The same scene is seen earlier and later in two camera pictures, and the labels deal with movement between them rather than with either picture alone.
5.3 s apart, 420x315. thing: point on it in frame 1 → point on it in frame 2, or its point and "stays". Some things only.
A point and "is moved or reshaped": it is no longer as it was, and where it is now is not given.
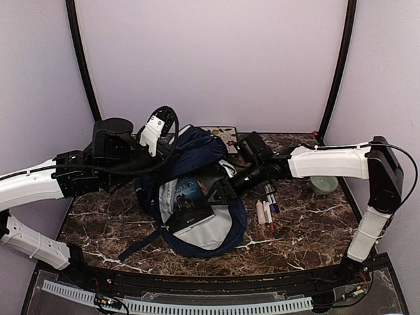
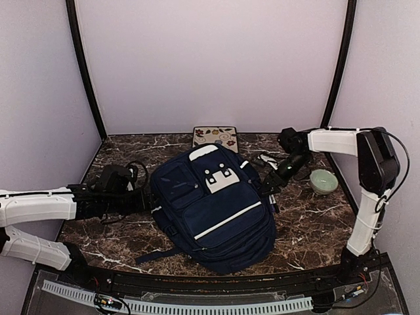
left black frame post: [71, 15] stays
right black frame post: [348, 36] stays
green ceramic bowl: [324, 185] stays
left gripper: [162, 165] → [142, 205]
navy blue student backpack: [190, 224] is moved or reshaped
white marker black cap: [273, 200] stays
